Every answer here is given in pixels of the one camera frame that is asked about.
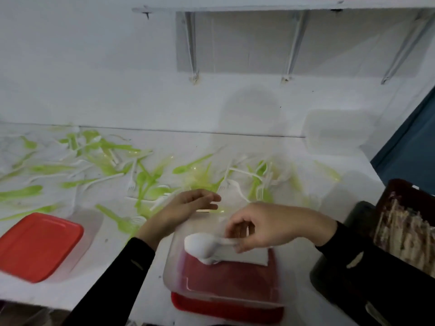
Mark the white shelf bracket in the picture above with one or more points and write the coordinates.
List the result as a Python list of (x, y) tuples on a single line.
[(406, 47), (191, 47), (295, 45)]

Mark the white wall shelf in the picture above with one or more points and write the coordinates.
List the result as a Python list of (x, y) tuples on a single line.
[(282, 2)]

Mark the white plastic spoon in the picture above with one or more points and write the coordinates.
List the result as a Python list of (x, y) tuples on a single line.
[(204, 247)]

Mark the stack of wrapped cutlery packs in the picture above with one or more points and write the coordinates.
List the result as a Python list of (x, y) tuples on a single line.
[(406, 234)]

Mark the person's left fingers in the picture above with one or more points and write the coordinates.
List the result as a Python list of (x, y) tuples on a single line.
[(205, 199)]

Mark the person's right hand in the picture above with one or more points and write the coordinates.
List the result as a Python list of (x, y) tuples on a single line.
[(282, 224)]

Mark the white paper napkin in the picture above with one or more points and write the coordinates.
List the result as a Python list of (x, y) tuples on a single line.
[(249, 256)]

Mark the clear plastic food container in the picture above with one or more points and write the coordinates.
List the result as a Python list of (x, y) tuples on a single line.
[(231, 281), (90, 230), (336, 132)]

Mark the person's right forearm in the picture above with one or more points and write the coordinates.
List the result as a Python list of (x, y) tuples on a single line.
[(373, 278)]

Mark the black plastic bin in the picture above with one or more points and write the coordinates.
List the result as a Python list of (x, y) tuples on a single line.
[(356, 217)]

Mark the red plastic lid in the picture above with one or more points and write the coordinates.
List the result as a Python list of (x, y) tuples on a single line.
[(37, 246), (234, 311)]

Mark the person's right thumb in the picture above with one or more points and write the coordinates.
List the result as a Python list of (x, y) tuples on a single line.
[(251, 243)]

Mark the person's left hand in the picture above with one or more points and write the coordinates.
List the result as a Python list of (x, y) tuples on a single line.
[(173, 213)]

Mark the person's left forearm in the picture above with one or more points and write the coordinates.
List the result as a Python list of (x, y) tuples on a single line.
[(115, 285)]

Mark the dark red plastic bin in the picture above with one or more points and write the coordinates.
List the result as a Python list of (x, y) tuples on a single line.
[(404, 193)]

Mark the blue panel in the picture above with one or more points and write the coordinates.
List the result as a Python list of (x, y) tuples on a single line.
[(411, 149)]

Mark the pile of green and white cutlery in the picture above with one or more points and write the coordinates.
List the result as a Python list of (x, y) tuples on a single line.
[(142, 176)]

